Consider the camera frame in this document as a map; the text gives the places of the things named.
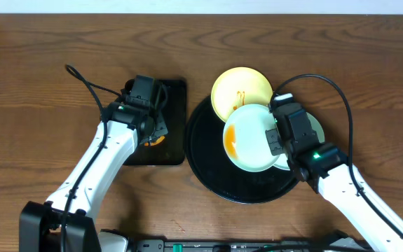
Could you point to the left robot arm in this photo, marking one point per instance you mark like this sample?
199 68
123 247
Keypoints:
66 220

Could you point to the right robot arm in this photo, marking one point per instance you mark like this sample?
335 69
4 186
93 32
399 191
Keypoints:
331 174

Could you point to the black round tray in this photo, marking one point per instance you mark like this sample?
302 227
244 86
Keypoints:
211 165

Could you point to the black rectangular tray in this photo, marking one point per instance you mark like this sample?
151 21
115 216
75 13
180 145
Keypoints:
170 151

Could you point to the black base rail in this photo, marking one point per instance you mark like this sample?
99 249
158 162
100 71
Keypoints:
159 245

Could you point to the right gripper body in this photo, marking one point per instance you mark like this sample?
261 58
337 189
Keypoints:
275 141

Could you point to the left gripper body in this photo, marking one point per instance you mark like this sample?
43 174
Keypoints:
160 127

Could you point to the yellow plate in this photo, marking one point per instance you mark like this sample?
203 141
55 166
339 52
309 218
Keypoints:
237 87

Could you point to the light blue front plate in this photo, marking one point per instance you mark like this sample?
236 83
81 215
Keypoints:
245 141

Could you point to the orange green sponge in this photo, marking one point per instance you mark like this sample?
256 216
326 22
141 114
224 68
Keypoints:
155 142

